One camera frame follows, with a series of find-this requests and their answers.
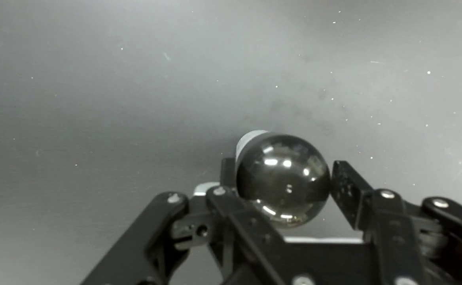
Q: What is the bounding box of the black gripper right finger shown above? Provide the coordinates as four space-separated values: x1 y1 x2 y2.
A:
330 160 462 285

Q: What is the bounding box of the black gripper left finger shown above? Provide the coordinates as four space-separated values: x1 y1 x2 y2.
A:
80 158 292 285

